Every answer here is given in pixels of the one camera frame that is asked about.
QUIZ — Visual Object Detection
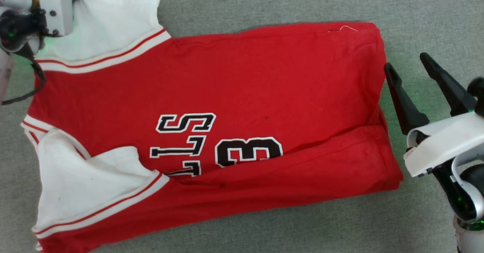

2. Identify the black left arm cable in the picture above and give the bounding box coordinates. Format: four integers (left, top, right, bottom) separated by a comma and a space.
2, 43, 47, 106

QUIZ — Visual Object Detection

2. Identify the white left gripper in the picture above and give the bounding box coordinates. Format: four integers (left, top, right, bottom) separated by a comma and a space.
0, 0, 82, 36

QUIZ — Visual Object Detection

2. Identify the red and white basketball jersey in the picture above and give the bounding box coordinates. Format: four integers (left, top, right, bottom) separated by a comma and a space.
21, 0, 404, 253

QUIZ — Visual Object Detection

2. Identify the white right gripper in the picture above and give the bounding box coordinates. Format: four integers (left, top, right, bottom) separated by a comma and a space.
384, 52, 484, 178

